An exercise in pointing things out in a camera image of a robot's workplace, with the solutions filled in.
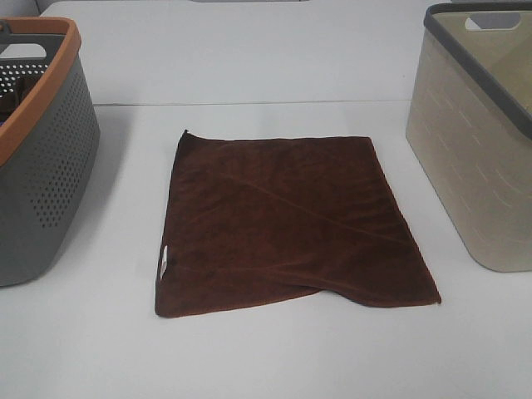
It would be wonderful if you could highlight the brown towel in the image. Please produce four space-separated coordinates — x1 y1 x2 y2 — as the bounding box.
155 132 441 318

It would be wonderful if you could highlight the beige basket with grey rim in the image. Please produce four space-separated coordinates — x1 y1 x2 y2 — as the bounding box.
406 1 531 272

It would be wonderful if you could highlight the grey basket with orange rim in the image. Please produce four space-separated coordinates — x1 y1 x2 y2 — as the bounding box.
1 17 100 287

